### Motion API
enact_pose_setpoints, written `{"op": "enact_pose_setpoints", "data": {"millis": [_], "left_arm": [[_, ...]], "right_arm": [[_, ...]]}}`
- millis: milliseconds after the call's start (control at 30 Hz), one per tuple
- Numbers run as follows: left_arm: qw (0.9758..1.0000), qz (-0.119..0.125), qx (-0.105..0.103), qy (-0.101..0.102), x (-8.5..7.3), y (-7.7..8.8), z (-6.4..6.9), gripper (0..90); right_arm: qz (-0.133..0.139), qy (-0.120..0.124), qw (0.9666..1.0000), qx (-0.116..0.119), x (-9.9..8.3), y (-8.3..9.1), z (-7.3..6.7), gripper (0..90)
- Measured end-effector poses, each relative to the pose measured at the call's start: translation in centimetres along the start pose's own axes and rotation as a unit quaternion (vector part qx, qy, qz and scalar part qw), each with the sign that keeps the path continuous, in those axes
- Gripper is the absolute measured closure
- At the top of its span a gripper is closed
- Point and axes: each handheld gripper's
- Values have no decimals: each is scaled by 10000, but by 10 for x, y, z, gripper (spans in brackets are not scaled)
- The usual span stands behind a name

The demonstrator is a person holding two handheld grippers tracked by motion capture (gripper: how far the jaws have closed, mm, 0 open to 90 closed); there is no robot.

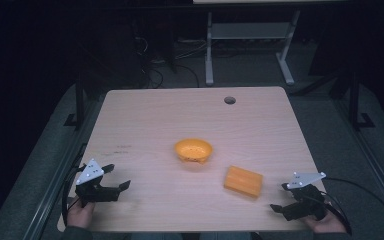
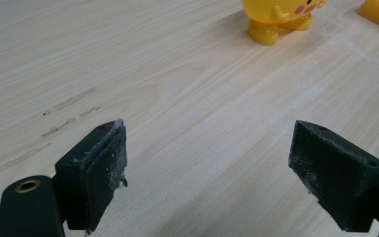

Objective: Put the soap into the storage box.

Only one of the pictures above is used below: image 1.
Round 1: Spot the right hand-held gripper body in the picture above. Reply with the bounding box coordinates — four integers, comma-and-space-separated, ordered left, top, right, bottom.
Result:
281, 171, 327, 222

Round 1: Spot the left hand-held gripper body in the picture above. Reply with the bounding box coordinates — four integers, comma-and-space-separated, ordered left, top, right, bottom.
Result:
74, 158, 121, 208

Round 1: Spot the orange ridged block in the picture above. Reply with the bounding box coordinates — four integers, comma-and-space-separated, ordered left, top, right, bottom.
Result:
223, 165, 264, 200

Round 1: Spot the orange plastic bowl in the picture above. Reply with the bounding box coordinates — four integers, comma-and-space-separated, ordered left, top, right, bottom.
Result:
173, 137, 214, 165

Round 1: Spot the person's right hand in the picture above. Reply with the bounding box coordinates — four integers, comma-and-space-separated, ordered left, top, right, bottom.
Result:
301, 202, 347, 234

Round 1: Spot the person's left hand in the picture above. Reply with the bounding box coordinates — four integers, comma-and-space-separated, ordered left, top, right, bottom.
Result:
66, 196, 96, 230

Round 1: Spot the black metal stand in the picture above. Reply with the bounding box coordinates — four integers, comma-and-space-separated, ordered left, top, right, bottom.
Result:
345, 68, 377, 132
63, 78, 88, 130

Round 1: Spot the aluminium rail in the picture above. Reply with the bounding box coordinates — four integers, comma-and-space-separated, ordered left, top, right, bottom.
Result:
21, 98, 96, 240
331, 98, 384, 223

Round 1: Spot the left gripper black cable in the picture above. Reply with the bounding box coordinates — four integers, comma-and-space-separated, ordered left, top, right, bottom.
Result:
60, 143, 88, 228

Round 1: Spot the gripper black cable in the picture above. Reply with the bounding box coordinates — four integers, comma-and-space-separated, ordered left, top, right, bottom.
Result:
323, 177, 384, 236
60, 143, 88, 228

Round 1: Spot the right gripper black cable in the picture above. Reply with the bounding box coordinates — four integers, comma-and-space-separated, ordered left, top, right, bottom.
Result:
323, 177, 384, 236

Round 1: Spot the tangle of floor cables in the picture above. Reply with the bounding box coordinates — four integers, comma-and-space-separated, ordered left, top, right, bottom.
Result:
134, 34, 211, 89

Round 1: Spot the white metal table frame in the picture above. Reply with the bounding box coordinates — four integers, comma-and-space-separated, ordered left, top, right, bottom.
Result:
204, 9, 302, 87

